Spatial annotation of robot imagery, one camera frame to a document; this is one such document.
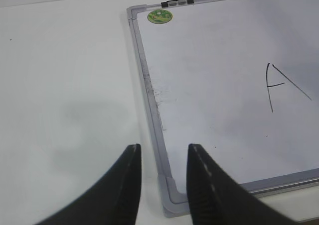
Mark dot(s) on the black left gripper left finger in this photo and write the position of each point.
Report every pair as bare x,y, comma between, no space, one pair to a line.
113,200

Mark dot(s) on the white magnetic whiteboard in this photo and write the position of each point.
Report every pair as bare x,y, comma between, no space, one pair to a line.
240,78

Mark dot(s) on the green round magnet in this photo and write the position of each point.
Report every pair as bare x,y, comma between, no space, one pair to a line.
160,16

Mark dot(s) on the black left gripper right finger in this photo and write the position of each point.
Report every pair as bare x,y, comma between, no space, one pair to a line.
214,198

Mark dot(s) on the black whiteboard hanger clip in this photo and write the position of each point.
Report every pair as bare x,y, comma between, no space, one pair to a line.
172,3

